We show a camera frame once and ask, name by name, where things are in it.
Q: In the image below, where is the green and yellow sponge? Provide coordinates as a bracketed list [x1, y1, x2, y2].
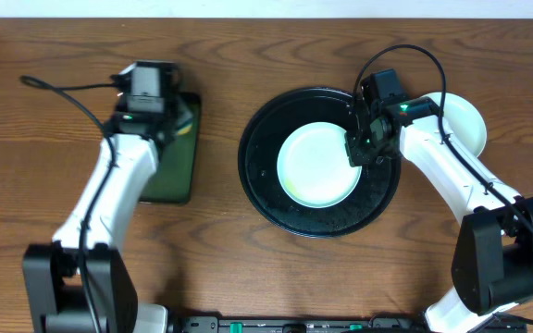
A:
[174, 103, 193, 136]

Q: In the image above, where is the mint green plate with stain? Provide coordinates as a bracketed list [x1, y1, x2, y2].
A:
[277, 122, 362, 209]

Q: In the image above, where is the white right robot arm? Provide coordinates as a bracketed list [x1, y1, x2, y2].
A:
[347, 92, 533, 332]

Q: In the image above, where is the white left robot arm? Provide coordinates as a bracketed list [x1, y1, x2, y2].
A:
[22, 92, 202, 332]

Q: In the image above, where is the black rectangular tray with water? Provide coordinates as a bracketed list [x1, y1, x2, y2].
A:
[140, 92, 202, 204]

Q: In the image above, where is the round black serving tray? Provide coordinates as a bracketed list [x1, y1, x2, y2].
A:
[238, 87, 401, 238]

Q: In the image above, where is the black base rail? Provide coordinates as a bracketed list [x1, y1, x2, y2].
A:
[168, 314, 529, 333]

